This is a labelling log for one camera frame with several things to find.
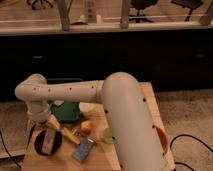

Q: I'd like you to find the office chair right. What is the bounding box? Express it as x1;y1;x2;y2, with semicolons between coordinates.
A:
171;0;204;21

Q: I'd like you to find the black cable right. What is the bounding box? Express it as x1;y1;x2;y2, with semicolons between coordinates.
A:
169;133;213;171

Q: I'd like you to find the blue grey eraser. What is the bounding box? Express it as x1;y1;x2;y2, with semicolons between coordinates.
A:
72;138;95;163

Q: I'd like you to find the black cable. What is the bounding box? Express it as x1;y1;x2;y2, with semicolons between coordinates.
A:
169;133;213;171
0;129;22;169

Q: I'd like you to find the office chair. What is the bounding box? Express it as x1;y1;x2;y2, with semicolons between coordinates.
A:
26;0;54;10
171;0;204;21
129;0;158;23

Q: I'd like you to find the wooden post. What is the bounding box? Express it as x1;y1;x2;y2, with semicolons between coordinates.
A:
56;0;70;31
120;0;131;29

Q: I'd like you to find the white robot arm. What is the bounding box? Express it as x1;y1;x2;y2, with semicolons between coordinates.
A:
15;72;170;171

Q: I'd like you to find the black cable left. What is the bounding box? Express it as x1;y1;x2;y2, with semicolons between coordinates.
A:
0;129;22;169

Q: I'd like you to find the office chair left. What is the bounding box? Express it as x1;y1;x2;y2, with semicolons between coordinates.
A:
26;0;54;10

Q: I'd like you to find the wooden post left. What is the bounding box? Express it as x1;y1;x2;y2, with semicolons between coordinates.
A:
56;0;70;31

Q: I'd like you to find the green round object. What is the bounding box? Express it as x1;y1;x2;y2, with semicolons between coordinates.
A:
103;128;113;143

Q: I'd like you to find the yellow round fruit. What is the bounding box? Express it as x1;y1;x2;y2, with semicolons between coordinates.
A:
80;121;92;134

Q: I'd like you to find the office chair centre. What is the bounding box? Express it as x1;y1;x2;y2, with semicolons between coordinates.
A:
129;0;158;23

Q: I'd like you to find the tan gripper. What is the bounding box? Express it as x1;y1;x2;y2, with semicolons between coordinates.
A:
32;114;80;155

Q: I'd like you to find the red plate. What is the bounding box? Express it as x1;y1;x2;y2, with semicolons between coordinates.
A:
156;127;169;156

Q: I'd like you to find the dark purple bowl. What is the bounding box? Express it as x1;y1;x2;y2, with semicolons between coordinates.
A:
34;130;62;156

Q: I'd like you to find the wooden post centre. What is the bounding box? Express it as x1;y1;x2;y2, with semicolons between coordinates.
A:
120;0;131;29

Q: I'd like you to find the green box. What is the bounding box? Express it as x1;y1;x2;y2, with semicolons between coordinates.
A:
46;78;84;124

